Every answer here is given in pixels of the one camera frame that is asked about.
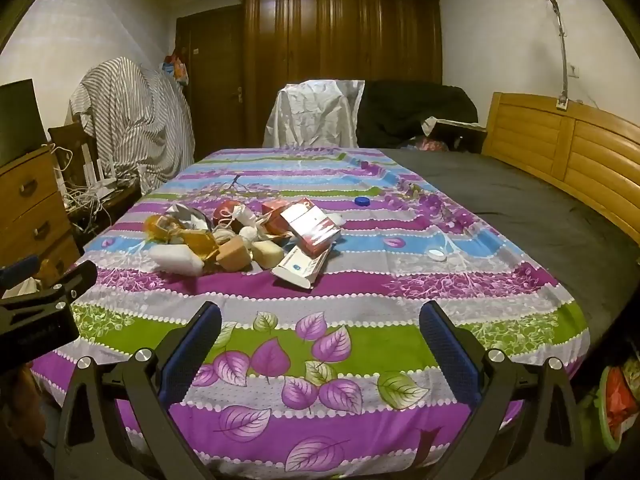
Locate tangle of white cables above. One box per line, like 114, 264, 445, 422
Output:
50, 145, 141, 236

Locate long white carton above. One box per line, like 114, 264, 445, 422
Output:
271, 245, 333, 291

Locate yellow orange packet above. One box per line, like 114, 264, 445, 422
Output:
144, 214, 181, 241

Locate silver foil wrapper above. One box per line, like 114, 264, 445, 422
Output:
165, 204, 211, 231

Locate wooden dresser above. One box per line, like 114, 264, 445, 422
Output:
0, 150, 81, 281

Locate grey blanket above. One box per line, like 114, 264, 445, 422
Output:
385, 147, 640, 341

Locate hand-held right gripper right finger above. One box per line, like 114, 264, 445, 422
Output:
419, 301, 586, 480

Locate tan sponge block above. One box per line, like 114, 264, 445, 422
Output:
216, 237, 252, 272

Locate white routers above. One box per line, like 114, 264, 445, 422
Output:
80, 145, 121, 196

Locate dark wooden wardrobe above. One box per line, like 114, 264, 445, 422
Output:
243, 0, 444, 148

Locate dark monitor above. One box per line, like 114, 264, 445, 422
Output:
0, 79, 46, 167

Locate green basin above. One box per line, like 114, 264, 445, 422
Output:
597, 365, 640, 453

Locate crumpled white tissue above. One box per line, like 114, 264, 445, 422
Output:
232, 207, 271, 248

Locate dark wooden door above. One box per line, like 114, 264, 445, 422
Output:
175, 5, 246, 163

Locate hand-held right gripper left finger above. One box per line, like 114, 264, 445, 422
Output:
52, 301, 223, 480

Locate wooden chair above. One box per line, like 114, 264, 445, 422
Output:
47, 121, 101, 196

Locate white foam block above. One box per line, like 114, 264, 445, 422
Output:
148, 244, 205, 277

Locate striped floral bedsheet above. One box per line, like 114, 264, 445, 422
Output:
30, 146, 591, 480

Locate hanging colourful bags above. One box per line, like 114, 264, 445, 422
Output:
160, 50, 190, 86

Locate black cloth heap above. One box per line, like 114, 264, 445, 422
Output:
357, 80, 480, 150

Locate chair under white plastic cover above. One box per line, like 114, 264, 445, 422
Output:
263, 79, 367, 149

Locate red round ball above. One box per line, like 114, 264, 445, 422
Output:
212, 200, 243, 226

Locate metal wall conduit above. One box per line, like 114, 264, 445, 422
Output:
505, 0, 571, 111

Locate red and white carton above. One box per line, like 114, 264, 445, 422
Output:
280, 199, 343, 256

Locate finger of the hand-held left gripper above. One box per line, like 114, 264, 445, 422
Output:
0, 254, 42, 291

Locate orange paper bag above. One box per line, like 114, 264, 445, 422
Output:
172, 227, 221, 261

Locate wooden headboard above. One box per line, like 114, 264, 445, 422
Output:
481, 91, 640, 261

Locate red plastic bag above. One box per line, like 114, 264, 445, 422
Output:
605, 370, 640, 431

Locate cream sponge block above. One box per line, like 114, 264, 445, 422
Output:
250, 240, 285, 270

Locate pink floral bag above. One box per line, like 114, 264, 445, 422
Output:
412, 136, 451, 152

